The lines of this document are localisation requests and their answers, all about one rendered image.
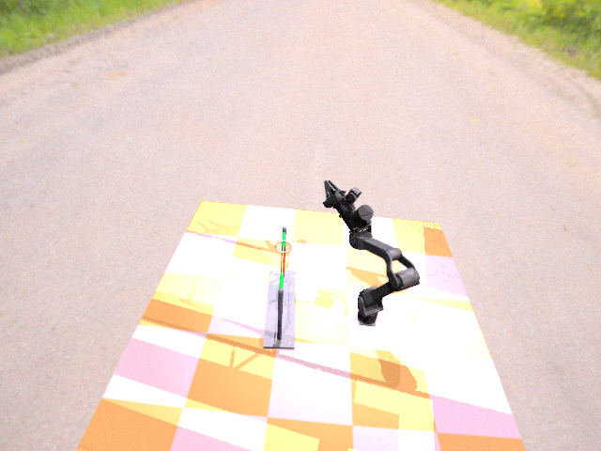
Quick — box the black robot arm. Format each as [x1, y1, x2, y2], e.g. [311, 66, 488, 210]
[342, 187, 420, 326]

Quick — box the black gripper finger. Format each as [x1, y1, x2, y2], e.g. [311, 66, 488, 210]
[328, 180, 347, 194]
[324, 180, 341, 200]

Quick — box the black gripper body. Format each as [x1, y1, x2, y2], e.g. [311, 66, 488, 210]
[323, 193, 356, 220]

